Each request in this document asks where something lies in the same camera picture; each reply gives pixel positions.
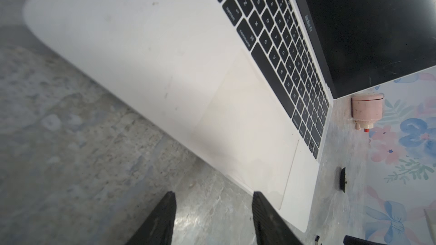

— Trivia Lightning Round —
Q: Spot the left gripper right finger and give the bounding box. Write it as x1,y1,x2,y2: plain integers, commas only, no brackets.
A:
252,191,302,245

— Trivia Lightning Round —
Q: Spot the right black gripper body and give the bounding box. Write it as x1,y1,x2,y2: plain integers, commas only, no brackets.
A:
343,235,384,245

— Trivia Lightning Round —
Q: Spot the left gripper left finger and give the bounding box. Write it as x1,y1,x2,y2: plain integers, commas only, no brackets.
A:
126,191,177,245

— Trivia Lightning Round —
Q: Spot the black mouse battery cover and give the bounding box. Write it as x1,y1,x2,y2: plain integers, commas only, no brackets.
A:
339,167,347,192

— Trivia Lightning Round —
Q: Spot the silver laptop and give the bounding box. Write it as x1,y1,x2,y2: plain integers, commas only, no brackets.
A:
23,0,436,231

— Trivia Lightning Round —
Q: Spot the pink small toy appliance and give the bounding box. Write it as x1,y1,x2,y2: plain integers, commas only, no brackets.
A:
352,93,384,133

